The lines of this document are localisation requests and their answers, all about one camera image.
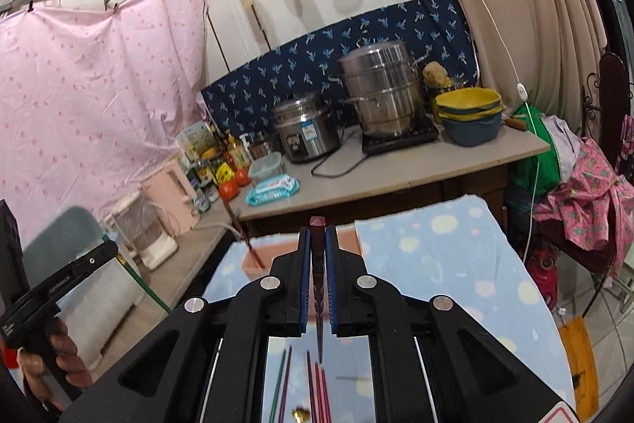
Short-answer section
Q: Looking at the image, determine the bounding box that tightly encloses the white lilac garment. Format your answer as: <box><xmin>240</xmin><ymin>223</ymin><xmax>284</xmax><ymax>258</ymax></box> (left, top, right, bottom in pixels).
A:
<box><xmin>542</xmin><ymin>116</ymin><xmax>582</xmax><ymax>171</ymax></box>

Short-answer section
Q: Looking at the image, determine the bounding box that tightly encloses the pink pineapple-print garment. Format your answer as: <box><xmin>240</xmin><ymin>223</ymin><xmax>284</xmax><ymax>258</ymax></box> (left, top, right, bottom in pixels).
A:
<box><xmin>535</xmin><ymin>138</ymin><xmax>634</xmax><ymax>278</ymax></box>

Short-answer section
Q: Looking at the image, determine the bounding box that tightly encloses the black induction cooker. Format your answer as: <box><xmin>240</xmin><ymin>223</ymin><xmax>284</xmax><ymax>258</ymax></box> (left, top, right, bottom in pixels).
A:
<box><xmin>361</xmin><ymin>121</ymin><xmax>441</xmax><ymax>156</ymax></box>

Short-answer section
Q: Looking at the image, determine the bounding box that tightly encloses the navy leaf-print cloth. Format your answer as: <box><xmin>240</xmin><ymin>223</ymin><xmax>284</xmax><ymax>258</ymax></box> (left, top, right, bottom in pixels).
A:
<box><xmin>201</xmin><ymin>0</ymin><xmax>481</xmax><ymax>141</ymax></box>

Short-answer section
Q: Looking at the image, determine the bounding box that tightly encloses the brown loofah sponge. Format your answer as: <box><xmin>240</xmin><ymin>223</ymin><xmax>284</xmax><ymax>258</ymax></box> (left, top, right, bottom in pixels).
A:
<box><xmin>422</xmin><ymin>61</ymin><xmax>451</xmax><ymax>89</ymax></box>

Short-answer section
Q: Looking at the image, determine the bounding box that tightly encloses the glass jar blue label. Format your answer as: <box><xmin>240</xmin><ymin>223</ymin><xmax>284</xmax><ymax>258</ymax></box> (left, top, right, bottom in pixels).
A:
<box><xmin>195</xmin><ymin>185</ymin><xmax>219</xmax><ymax>212</ymax></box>

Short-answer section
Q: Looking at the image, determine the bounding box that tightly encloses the steel rice cooker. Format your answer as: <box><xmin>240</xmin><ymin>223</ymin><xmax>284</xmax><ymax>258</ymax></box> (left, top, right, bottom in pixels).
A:
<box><xmin>272</xmin><ymin>92</ymin><xmax>342</xmax><ymax>163</ymax></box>

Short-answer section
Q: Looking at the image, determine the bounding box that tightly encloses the blue dotted blanket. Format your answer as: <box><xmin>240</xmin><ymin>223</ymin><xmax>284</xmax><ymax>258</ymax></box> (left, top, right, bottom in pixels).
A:
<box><xmin>203</xmin><ymin>195</ymin><xmax>578</xmax><ymax>423</ymax></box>

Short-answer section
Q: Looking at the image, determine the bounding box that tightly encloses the dark wooden chair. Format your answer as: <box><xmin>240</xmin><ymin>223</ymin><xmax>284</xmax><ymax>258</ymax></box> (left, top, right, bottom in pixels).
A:
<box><xmin>584</xmin><ymin>51</ymin><xmax>632</xmax><ymax>186</ymax></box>

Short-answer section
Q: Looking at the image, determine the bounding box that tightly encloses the clear plastic storage box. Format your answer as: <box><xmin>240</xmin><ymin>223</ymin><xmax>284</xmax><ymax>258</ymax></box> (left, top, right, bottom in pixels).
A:
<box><xmin>54</xmin><ymin>232</ymin><xmax>172</xmax><ymax>371</ymax></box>

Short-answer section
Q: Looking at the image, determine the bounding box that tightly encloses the pink printed sheet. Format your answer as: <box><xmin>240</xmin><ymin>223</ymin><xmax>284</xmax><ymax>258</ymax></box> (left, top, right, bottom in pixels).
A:
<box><xmin>0</xmin><ymin>0</ymin><xmax>209</xmax><ymax>250</ymax></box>

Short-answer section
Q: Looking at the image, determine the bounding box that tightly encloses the sauce bottle yellow label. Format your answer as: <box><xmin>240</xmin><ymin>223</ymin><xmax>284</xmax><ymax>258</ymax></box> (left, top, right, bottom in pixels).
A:
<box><xmin>225</xmin><ymin>130</ymin><xmax>251</xmax><ymax>171</ymax></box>

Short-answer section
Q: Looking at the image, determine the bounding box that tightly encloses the person's left hand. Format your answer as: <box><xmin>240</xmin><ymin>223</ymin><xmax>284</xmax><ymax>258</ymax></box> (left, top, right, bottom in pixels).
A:
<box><xmin>17</xmin><ymin>318</ymin><xmax>94</xmax><ymax>410</ymax></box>

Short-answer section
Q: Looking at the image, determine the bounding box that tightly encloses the yellow and blue bowl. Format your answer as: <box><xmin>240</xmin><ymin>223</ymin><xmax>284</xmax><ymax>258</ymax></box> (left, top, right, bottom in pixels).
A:
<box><xmin>435</xmin><ymin>87</ymin><xmax>503</xmax><ymax>111</ymax></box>
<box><xmin>437</xmin><ymin>106</ymin><xmax>502</xmax><ymax>122</ymax></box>

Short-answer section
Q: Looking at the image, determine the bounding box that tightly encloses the red floor bottle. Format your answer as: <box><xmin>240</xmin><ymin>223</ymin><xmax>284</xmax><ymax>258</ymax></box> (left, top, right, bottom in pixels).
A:
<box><xmin>525</xmin><ymin>249</ymin><xmax>560</xmax><ymax>312</ymax></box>

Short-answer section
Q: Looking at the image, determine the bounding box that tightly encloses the steel steamer pot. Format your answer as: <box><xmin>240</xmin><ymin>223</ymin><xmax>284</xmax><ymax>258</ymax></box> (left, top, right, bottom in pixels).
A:
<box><xmin>338</xmin><ymin>41</ymin><xmax>429</xmax><ymax>139</ymax></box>

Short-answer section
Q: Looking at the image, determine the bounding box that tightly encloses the red patterned chopstick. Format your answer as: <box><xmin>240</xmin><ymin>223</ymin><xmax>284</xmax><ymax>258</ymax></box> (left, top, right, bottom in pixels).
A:
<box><xmin>305</xmin><ymin>350</ymin><xmax>319</xmax><ymax>423</ymax></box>

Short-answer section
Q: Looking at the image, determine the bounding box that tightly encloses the clear food container green lid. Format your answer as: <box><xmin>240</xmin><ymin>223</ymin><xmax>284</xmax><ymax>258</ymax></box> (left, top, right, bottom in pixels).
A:
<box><xmin>248</xmin><ymin>154</ymin><xmax>285</xmax><ymax>183</ymax></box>

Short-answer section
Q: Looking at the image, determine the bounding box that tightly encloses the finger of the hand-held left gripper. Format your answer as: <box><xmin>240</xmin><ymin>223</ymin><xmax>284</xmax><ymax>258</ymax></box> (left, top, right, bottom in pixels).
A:
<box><xmin>74</xmin><ymin>239</ymin><xmax>120</xmax><ymax>280</ymax></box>

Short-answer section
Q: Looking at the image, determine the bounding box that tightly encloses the white glass electric kettle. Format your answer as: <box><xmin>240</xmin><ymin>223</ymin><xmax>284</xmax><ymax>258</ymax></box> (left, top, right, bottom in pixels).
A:
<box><xmin>104</xmin><ymin>191</ymin><xmax>179</xmax><ymax>270</ymax></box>

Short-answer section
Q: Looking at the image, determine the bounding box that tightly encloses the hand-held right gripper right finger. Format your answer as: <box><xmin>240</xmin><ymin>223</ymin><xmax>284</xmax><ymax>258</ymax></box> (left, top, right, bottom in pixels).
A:
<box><xmin>324</xmin><ymin>226</ymin><xmax>580</xmax><ymax>423</ymax></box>

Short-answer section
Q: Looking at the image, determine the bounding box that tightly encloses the beige curtain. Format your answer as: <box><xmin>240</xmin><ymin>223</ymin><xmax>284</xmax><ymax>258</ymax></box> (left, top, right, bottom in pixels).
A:
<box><xmin>386</xmin><ymin>0</ymin><xmax>610</xmax><ymax>117</ymax></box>

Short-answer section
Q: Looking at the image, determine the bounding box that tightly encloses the orange wooden board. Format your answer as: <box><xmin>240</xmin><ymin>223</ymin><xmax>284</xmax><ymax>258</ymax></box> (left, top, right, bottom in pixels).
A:
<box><xmin>560</xmin><ymin>316</ymin><xmax>602</xmax><ymax>421</ymax></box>

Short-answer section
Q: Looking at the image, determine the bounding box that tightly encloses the small steel pot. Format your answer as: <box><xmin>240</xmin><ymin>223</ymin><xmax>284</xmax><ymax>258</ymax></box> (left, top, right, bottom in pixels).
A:
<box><xmin>248</xmin><ymin>132</ymin><xmax>275</xmax><ymax>160</ymax></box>

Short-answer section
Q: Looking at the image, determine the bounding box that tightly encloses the pink perforated utensil basket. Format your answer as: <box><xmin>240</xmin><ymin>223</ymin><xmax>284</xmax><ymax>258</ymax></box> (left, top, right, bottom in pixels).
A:
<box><xmin>242</xmin><ymin>225</ymin><xmax>367</xmax><ymax>280</ymax></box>

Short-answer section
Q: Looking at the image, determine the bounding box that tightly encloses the pink electric kettle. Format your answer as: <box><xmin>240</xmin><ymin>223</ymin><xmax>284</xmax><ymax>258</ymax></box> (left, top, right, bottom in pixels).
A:
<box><xmin>141</xmin><ymin>159</ymin><xmax>199</xmax><ymax>235</ymax></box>

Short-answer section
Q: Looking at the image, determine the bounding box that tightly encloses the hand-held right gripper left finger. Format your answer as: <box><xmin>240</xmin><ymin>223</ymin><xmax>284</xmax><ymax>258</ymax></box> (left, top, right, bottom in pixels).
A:
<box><xmin>59</xmin><ymin>227</ymin><xmax>313</xmax><ymax>423</ymax></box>

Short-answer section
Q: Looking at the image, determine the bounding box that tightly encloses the large blue bowl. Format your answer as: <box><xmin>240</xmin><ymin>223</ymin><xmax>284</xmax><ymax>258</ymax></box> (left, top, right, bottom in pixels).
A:
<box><xmin>440</xmin><ymin>113</ymin><xmax>502</xmax><ymax>147</ymax></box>

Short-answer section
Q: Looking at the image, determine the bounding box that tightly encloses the green bag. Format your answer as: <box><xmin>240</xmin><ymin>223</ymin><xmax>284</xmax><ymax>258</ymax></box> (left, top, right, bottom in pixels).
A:
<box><xmin>510</xmin><ymin>103</ymin><xmax>563</xmax><ymax>196</ymax></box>

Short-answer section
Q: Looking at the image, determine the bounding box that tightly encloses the blue wet wipes packet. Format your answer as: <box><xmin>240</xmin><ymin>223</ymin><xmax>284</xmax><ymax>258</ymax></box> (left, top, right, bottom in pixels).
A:
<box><xmin>244</xmin><ymin>174</ymin><xmax>301</xmax><ymax>207</ymax></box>

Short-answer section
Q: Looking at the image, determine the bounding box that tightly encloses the white cable with switch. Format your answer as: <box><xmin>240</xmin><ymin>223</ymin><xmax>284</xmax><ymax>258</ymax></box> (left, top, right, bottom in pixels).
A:
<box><xmin>421</xmin><ymin>0</ymin><xmax>546</xmax><ymax>265</ymax></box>

